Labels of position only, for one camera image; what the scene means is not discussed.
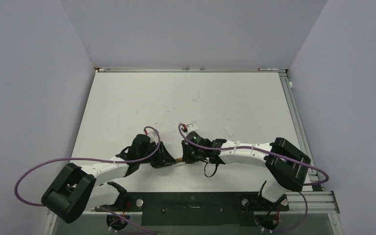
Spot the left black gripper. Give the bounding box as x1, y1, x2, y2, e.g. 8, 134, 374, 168
139, 141, 176, 168

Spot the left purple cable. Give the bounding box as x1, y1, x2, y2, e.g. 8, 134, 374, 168
14, 126, 161, 234

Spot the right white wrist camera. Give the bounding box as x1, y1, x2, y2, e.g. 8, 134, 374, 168
181, 123, 198, 133

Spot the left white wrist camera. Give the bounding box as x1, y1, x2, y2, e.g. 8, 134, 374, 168
144, 127, 159, 141

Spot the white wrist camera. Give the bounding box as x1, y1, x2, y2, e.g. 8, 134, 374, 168
144, 127, 159, 141
181, 123, 198, 133

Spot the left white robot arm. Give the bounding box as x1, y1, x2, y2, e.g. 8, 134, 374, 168
41, 134, 177, 223

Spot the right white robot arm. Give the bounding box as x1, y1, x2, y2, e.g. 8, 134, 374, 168
181, 131, 311, 210

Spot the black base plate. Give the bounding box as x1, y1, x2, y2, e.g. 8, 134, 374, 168
107, 191, 289, 227

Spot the aluminium frame rail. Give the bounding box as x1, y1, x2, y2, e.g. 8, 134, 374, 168
42, 70, 339, 215

